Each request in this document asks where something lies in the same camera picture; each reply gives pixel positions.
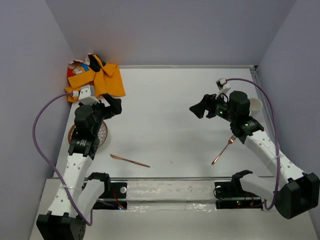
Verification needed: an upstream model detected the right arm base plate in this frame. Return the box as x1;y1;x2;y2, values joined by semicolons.
212;181;263;210

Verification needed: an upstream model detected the aluminium rail front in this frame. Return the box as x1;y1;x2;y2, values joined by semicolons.
52;175;275;182

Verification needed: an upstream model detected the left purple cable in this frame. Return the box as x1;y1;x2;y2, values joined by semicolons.
31;92;94;227

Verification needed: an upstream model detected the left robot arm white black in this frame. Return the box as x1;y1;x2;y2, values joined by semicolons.
36;92;122;240

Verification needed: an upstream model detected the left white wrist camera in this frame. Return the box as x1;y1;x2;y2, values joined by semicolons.
72;85;100;106

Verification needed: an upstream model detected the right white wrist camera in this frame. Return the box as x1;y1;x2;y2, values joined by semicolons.
215;78;231;99

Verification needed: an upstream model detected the floral patterned plate copper rim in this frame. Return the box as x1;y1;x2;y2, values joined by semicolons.
67;122;108;147

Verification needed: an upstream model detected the orange Mickey Mouse placemat cloth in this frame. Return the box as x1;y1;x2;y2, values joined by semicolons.
64;54;126;97

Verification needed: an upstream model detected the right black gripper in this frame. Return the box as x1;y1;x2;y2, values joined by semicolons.
188;91;236;123

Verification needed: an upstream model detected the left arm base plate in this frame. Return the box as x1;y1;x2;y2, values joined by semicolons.
82;179;128;210

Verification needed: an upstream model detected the white ceramic mug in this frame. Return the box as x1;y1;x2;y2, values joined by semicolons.
249;97;263;118

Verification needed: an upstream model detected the copper knife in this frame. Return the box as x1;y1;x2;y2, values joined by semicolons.
110;154;151;168

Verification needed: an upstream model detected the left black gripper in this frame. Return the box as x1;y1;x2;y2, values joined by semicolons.
85;93;121;135

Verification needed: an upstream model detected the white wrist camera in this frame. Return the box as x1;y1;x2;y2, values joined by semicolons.
215;78;231;99
72;85;100;106

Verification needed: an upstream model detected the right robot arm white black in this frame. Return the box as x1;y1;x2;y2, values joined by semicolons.
189;91;320;219

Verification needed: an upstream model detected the copper fork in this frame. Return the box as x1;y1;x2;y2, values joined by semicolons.
211;135;237;166

